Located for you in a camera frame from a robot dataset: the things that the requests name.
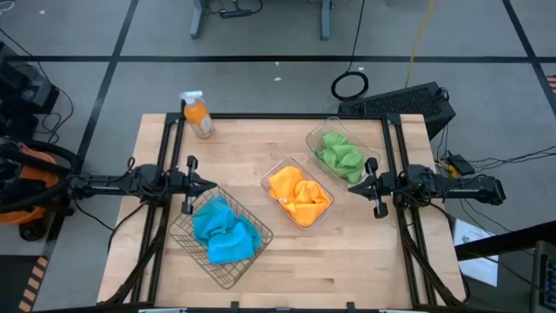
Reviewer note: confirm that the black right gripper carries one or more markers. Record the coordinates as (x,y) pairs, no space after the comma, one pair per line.
(384,187)

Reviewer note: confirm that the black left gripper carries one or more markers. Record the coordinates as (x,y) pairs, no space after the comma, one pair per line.
(180,184)

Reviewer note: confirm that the green microfiber towel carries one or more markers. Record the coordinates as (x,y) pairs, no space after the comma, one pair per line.
(347,163)
(334,140)

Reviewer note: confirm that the blue microfiber towel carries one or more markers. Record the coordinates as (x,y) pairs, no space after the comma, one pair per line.
(208,221)
(234,245)

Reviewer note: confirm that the orange microfiber towel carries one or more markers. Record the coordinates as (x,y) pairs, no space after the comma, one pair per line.
(310,204)
(284,182)

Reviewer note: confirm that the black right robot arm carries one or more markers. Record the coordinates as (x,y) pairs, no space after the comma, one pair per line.
(456,191)

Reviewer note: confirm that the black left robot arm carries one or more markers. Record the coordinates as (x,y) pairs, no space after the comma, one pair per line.
(113,189)

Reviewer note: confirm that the clear plastic bin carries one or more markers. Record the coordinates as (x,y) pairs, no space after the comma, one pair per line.
(371,163)
(286,161)

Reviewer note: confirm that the orange liquid spray bottle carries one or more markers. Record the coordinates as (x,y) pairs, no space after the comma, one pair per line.
(199,119)

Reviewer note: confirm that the black perforated computer case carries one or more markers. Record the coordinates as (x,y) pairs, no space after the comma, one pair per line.
(404,102)

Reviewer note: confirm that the black power adapter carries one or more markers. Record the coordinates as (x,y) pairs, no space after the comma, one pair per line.
(461,164)

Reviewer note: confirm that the white paper sheet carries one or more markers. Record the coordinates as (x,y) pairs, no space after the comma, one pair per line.
(482,271)

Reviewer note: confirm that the orange and black vacuum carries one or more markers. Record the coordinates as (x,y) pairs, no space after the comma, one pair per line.
(37,174)

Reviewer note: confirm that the gray desk leg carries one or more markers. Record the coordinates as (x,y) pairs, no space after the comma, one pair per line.
(197,19)
(326,19)

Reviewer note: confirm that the black power strip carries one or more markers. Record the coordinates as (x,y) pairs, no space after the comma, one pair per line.
(236,13)

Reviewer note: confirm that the gray device with blue buttons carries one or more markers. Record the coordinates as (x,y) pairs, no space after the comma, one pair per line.
(543,278)

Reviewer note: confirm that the black equipment stack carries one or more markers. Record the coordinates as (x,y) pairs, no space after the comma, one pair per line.
(26,91)

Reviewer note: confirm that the silver aluminium rail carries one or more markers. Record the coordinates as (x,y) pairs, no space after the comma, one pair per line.
(163,311)
(401,311)

